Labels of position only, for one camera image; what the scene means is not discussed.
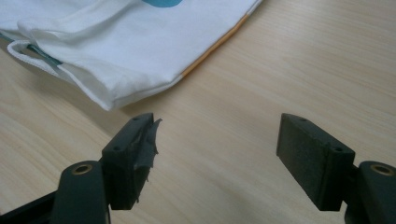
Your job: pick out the white t-shirt with blue print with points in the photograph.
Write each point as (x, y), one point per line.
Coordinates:
(124, 46)

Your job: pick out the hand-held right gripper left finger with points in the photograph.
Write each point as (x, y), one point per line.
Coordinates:
(124, 165)

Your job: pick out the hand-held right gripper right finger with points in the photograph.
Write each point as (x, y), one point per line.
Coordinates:
(314, 161)

